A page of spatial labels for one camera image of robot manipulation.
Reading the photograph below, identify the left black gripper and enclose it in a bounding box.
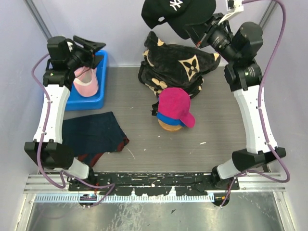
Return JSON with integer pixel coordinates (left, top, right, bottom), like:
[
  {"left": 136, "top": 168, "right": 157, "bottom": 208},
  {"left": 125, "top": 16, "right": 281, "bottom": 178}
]
[{"left": 67, "top": 36, "right": 107, "bottom": 71}]

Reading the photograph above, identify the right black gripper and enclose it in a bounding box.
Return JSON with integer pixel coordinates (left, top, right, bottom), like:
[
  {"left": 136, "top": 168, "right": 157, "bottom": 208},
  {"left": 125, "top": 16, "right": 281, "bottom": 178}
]
[{"left": 182, "top": 13, "right": 238, "bottom": 63}]

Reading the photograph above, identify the black cap white logo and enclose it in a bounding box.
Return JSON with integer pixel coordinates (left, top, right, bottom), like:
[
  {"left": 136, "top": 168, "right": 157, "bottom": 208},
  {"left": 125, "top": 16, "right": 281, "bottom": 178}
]
[{"left": 141, "top": 0, "right": 216, "bottom": 39}]

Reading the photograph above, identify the blue plastic bin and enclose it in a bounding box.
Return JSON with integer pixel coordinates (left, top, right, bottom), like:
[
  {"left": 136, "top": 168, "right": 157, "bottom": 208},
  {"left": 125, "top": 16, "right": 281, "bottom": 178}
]
[{"left": 43, "top": 50, "right": 108, "bottom": 111}]

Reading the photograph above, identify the magenta cap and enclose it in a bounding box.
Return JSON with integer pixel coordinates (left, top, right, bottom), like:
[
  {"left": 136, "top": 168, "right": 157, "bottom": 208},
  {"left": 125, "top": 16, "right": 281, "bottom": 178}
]
[{"left": 151, "top": 87, "right": 195, "bottom": 128}]

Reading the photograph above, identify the navy blue cloth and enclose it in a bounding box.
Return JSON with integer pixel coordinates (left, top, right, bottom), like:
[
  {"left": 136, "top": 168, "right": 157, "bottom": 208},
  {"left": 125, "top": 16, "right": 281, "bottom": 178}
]
[{"left": 62, "top": 112, "right": 129, "bottom": 167}]

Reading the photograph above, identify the wooden hat stand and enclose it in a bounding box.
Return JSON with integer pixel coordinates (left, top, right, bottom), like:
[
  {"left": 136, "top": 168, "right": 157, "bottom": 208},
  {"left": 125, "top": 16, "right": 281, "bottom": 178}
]
[{"left": 158, "top": 120, "right": 183, "bottom": 132}]

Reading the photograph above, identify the blue cap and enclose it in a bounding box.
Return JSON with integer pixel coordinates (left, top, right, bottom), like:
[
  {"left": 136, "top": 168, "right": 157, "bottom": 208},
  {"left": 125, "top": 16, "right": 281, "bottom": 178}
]
[{"left": 156, "top": 113, "right": 185, "bottom": 127}]

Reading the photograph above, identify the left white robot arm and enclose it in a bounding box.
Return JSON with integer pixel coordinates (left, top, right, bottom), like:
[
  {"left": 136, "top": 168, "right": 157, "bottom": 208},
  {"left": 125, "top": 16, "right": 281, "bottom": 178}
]
[{"left": 24, "top": 36, "right": 106, "bottom": 191}]

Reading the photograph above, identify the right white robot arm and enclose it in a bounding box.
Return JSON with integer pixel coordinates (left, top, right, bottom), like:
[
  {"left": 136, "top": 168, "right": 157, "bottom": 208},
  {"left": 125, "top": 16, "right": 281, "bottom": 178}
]
[{"left": 184, "top": 13, "right": 286, "bottom": 190}]

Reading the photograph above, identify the pink cap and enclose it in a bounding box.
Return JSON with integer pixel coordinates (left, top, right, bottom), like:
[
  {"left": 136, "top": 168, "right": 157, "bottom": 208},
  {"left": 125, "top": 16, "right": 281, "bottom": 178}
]
[{"left": 73, "top": 66, "right": 99, "bottom": 98}]

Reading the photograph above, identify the black patterned plush blanket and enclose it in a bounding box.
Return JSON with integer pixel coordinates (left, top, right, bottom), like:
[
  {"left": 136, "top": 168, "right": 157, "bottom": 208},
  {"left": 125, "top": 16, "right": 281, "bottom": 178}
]
[{"left": 138, "top": 31, "right": 221, "bottom": 98}]

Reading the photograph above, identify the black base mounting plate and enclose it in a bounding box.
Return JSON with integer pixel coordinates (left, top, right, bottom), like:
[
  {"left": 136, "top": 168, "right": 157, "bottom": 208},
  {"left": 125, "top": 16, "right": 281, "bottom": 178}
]
[{"left": 68, "top": 172, "right": 240, "bottom": 197}]

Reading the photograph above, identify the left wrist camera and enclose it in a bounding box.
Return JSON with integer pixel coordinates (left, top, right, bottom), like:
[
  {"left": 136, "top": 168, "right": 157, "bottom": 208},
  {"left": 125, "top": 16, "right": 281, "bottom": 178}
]
[{"left": 65, "top": 38, "right": 75, "bottom": 52}]

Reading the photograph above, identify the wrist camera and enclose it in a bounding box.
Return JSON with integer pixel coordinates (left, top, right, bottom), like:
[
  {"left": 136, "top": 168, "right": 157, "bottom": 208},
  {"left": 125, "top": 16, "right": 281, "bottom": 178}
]
[
  {"left": 218, "top": 0, "right": 244, "bottom": 25},
  {"left": 65, "top": 38, "right": 75, "bottom": 52}
]

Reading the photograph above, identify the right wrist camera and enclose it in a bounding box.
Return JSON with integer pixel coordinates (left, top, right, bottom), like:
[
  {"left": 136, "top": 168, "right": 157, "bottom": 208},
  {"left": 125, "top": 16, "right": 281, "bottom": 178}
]
[{"left": 218, "top": 0, "right": 244, "bottom": 25}]

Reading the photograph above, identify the left aluminium frame post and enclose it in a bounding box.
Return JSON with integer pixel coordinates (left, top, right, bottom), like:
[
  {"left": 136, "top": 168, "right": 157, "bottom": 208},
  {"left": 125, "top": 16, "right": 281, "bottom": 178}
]
[{"left": 24, "top": 0, "right": 52, "bottom": 39}]

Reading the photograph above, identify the aluminium frame post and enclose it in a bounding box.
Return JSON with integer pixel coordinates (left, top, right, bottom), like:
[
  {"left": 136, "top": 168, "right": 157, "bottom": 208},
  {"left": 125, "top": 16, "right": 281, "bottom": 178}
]
[
  {"left": 24, "top": 0, "right": 52, "bottom": 39},
  {"left": 259, "top": 0, "right": 278, "bottom": 29}
]

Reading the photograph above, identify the right aluminium frame post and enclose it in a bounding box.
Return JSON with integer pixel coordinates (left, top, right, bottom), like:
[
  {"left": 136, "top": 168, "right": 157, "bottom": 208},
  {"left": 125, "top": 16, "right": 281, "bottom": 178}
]
[{"left": 259, "top": 0, "right": 278, "bottom": 29}]

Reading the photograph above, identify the slotted cable duct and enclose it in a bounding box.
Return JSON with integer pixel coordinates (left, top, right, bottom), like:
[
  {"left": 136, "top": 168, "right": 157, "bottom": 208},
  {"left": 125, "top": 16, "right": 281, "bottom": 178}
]
[{"left": 34, "top": 193, "right": 215, "bottom": 203}]

